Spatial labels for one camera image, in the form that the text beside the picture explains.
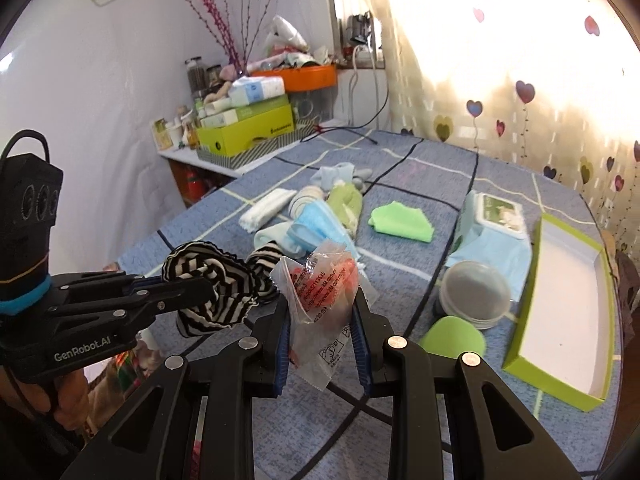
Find green round lid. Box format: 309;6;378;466
419;316;486;359

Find white side shelf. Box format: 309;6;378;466
157;122;321;178

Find pink dried flower branches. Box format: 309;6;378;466
184;0;276;74

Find striped black white tray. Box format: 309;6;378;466
195;126;316;169

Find light blue cloth under wipes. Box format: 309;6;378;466
445;223;533;301

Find green lime shallow box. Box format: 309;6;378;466
503;214;615;412

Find orange plastic bin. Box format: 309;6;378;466
253;64;337;93

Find green white flat box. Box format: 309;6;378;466
200;94;293;128

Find black white striped cloth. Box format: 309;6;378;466
160;240;283;338

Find white folded cloth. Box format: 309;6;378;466
239;188;296;233

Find black cable on table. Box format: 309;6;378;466
300;86;392;146

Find blue plaid tablecloth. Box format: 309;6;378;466
117;128;624;480

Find light blue face mask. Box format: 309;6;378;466
286;200;360;260

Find bright green folded cloth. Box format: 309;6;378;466
368;200;435;243

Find clear plastic bag red print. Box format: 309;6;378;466
271;240;378;391

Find wet wipes pack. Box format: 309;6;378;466
454;191;529;250

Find beige rolled sock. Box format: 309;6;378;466
288;185;324;220

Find dark glass jar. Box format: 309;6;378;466
184;56;208;94

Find yellow green cardboard box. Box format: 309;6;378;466
196;104;294;157

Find green animal print sock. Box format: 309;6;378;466
326;182;362;238

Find grey light blue sock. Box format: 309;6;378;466
310;162;373;193

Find blue white tissue pack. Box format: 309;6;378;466
228;76;285;107

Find round translucent plastic container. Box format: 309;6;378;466
434;261;512;330

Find person's left hand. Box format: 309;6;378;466
1;367;90;431

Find heart pattern curtain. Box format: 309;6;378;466
363;0;639;258

